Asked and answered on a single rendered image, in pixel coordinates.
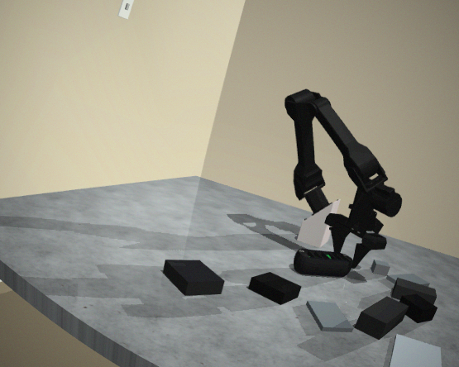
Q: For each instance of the dark grey switch panel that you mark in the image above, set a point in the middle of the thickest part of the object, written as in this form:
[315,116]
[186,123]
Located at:
[323,263]

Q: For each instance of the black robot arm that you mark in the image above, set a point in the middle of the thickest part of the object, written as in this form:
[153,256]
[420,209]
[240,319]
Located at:
[360,163]

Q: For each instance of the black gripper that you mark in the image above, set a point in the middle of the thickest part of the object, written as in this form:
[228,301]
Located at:
[359,219]

